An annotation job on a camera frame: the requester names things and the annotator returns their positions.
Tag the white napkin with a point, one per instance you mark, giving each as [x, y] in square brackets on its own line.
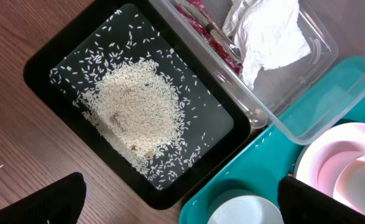
[267, 35]

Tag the clear plastic bin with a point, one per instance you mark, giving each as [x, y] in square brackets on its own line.
[299, 65]

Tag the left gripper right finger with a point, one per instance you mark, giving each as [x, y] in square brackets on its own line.
[302, 204]

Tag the red snack wrapper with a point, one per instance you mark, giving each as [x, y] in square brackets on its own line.
[197, 16]

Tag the teal serving tray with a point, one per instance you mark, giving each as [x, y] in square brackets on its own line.
[269, 157]

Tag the pink plate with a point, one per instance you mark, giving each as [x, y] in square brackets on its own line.
[341, 138]

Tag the white bowl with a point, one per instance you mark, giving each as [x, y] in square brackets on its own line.
[245, 209]

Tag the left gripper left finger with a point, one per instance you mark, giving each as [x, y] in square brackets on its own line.
[59, 202]

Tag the black plastic tray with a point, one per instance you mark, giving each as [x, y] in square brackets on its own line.
[76, 37]

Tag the cream cup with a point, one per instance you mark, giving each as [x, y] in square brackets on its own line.
[350, 186]

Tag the pink small bowl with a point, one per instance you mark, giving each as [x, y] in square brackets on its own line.
[332, 169]

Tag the white rice pile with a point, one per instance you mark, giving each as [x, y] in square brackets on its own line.
[140, 95]

